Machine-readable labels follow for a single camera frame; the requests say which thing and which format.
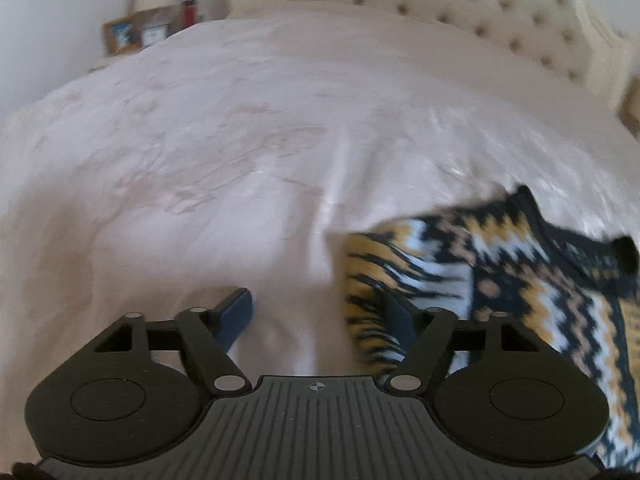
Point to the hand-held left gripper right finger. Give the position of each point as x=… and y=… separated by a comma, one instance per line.
x=398, y=321

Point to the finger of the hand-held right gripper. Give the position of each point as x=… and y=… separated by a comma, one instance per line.
x=626, y=256

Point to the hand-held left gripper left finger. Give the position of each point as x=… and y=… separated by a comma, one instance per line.
x=235, y=316

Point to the patterned knit sweater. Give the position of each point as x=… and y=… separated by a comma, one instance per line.
x=520, y=270

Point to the white bedspread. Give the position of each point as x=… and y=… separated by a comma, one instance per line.
x=225, y=160

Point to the small white clock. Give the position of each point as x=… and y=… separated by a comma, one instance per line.
x=151, y=36

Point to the red bottle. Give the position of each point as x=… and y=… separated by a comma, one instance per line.
x=188, y=12

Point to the wooden photo frame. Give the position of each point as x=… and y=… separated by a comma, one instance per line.
x=120, y=36

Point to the silver photo frame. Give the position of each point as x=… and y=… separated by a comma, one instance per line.
x=157, y=22

